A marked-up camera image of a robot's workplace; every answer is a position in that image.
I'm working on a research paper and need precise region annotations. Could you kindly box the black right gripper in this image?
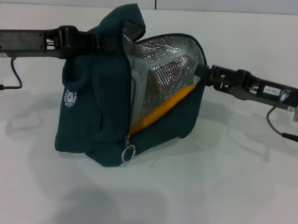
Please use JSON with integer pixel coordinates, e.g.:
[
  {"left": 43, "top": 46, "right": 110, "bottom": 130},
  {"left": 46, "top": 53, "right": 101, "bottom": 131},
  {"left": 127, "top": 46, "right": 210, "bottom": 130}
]
[{"left": 193, "top": 64, "right": 298, "bottom": 110}]

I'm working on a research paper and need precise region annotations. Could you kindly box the clear lunch box blue rim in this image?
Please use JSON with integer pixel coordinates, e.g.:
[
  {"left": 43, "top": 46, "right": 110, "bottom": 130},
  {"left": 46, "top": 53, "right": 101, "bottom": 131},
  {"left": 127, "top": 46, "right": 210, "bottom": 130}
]
[{"left": 128, "top": 62, "right": 152, "bottom": 122}]

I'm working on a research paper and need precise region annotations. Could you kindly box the yellow toy banana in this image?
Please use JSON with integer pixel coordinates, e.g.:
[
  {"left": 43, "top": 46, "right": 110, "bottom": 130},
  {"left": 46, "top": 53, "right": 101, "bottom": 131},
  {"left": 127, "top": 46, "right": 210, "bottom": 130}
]
[{"left": 129, "top": 80, "right": 198, "bottom": 137}]

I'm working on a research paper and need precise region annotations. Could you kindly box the grey right gripper cable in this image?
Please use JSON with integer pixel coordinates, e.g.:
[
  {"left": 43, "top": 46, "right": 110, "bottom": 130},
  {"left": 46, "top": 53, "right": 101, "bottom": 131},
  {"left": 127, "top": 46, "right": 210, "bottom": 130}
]
[{"left": 266, "top": 105, "right": 298, "bottom": 145}]

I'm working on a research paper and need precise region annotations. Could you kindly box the dark teal insulated lunch bag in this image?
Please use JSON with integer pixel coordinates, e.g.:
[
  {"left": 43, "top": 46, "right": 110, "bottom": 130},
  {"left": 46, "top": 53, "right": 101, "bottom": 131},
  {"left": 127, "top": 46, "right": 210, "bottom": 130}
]
[{"left": 54, "top": 0, "right": 212, "bottom": 173}]

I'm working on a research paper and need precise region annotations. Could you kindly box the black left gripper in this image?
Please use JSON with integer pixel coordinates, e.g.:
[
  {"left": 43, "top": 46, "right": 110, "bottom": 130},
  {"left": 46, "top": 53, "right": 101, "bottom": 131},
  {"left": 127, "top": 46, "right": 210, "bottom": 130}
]
[{"left": 0, "top": 22, "right": 124, "bottom": 64}]

